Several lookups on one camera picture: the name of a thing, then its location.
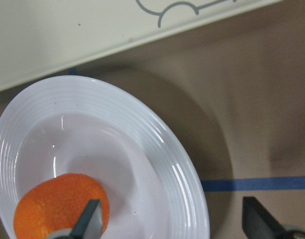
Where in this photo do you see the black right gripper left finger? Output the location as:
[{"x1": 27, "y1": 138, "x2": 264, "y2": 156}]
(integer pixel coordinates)
[{"x1": 70, "y1": 199, "x2": 102, "y2": 239}]

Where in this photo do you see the cream bear tray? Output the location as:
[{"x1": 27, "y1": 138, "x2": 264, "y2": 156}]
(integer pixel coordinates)
[{"x1": 0, "y1": 0, "x2": 271, "y2": 91}]

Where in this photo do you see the orange fruit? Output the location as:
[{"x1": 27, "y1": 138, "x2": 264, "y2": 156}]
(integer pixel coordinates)
[{"x1": 13, "y1": 173, "x2": 110, "y2": 239}]

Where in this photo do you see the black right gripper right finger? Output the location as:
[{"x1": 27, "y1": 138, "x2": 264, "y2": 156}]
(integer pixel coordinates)
[{"x1": 242, "y1": 197, "x2": 291, "y2": 239}]

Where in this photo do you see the white round plate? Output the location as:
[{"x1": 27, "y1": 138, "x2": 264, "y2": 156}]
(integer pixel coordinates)
[{"x1": 0, "y1": 76, "x2": 210, "y2": 239}]

